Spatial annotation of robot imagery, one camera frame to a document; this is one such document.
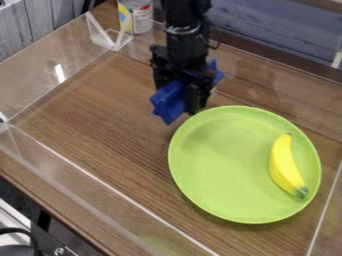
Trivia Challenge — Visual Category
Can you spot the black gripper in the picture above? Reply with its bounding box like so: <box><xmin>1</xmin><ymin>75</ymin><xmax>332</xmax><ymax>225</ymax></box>
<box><xmin>149</xmin><ymin>24</ymin><xmax>212</xmax><ymax>115</ymax></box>

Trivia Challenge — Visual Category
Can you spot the blue cross-shaped block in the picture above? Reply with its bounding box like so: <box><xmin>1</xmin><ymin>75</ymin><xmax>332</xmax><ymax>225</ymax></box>
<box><xmin>149</xmin><ymin>59</ymin><xmax>224</xmax><ymax>125</ymax></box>

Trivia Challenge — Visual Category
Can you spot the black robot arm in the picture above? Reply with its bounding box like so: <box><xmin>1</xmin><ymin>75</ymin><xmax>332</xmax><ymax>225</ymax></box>
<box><xmin>149</xmin><ymin>0</ymin><xmax>217</xmax><ymax>115</ymax></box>

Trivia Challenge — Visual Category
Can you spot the green round plate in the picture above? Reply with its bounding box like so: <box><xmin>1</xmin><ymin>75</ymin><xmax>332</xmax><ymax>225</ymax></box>
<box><xmin>168</xmin><ymin>106</ymin><xmax>322</xmax><ymax>224</ymax></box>

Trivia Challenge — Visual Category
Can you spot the white labelled can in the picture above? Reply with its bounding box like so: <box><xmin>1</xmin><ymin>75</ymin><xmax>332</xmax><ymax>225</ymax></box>
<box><xmin>117</xmin><ymin>0</ymin><xmax>153</xmax><ymax>35</ymax></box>

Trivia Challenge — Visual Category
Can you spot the yellow toy banana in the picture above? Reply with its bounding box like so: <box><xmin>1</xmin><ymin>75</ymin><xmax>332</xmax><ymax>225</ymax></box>
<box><xmin>268</xmin><ymin>133</ymin><xmax>308</xmax><ymax>200</ymax></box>

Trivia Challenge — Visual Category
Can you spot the clear acrylic corner bracket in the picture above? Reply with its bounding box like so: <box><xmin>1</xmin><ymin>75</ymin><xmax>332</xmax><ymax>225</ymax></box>
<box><xmin>84</xmin><ymin>12</ymin><xmax>133</xmax><ymax>52</ymax></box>

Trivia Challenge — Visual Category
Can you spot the clear acrylic enclosure wall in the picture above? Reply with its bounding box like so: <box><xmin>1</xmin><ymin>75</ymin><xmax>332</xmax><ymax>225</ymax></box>
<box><xmin>0</xmin><ymin>15</ymin><xmax>342</xmax><ymax>256</ymax></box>

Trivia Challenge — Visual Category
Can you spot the black cable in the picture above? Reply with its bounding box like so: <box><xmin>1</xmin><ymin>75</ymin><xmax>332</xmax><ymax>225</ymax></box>
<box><xmin>0</xmin><ymin>227</ymin><xmax>44</xmax><ymax>256</ymax></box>

